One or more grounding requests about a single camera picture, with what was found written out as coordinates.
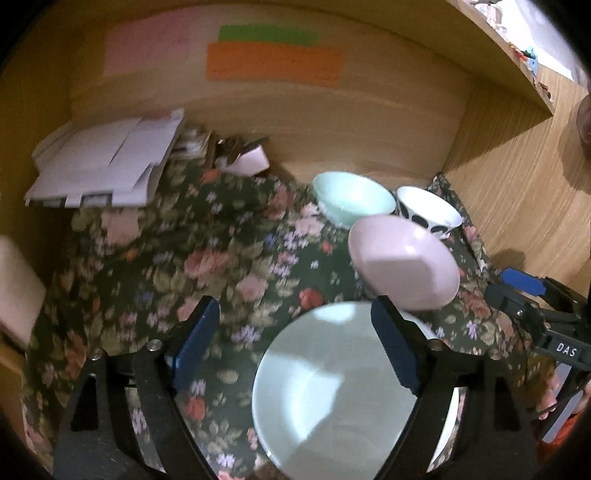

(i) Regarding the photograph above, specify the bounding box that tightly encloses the person's right hand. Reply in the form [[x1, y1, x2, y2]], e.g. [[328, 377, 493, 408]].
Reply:
[[538, 369, 561, 421]]

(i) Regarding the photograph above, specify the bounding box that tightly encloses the stack of white papers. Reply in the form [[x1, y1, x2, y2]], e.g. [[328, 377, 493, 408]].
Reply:
[[24, 108, 185, 209]]

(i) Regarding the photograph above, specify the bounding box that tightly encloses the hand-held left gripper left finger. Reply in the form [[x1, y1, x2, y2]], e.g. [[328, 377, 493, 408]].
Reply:
[[53, 295, 221, 480]]

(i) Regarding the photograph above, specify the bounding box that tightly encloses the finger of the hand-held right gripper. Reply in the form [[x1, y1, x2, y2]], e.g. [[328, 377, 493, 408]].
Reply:
[[501, 268, 591, 319], [485, 284, 555, 344]]

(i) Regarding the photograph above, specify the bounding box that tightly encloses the person's orange clothing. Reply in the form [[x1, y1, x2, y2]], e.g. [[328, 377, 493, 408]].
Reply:
[[536, 411, 591, 462]]

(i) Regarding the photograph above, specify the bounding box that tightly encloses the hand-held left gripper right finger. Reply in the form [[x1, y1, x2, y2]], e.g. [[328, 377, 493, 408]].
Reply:
[[370, 295, 539, 480]]

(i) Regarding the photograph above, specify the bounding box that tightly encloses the dark floral tablecloth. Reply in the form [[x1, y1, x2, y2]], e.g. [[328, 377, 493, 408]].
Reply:
[[21, 159, 555, 480]]

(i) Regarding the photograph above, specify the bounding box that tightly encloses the orange sticky note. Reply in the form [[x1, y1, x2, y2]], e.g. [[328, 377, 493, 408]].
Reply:
[[206, 42, 345, 88]]

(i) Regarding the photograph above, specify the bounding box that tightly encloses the pink bowl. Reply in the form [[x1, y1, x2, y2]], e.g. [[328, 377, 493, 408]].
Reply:
[[348, 215, 461, 311]]

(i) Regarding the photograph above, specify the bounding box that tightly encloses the green sticky note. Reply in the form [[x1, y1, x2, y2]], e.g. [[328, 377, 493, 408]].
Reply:
[[218, 24, 320, 47]]

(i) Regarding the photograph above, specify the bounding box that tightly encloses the small white box with twigs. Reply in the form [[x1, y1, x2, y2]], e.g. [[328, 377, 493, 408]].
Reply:
[[217, 136, 271, 177]]

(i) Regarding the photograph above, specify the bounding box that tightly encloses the white bowl with black spots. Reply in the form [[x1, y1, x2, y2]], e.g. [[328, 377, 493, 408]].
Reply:
[[394, 185, 463, 241]]

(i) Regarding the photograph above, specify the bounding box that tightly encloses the mint green bowl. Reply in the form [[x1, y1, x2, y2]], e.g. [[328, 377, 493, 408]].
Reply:
[[311, 171, 397, 229]]

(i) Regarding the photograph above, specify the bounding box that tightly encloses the pink sticky note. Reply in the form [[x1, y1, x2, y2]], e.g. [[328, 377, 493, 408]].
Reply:
[[104, 11, 191, 77]]

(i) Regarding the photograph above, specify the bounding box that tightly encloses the mint green plate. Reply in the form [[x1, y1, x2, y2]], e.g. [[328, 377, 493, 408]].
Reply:
[[252, 301, 439, 480]]

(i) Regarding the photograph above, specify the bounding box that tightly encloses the wooden shelf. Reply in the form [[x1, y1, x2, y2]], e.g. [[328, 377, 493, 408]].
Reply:
[[445, 0, 557, 123]]

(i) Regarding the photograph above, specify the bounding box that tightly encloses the stack of small cards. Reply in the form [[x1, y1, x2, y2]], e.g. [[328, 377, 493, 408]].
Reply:
[[171, 129, 218, 160]]

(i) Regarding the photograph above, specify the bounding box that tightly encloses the beige lidded mug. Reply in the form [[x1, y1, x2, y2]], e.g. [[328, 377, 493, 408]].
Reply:
[[0, 235, 47, 347]]

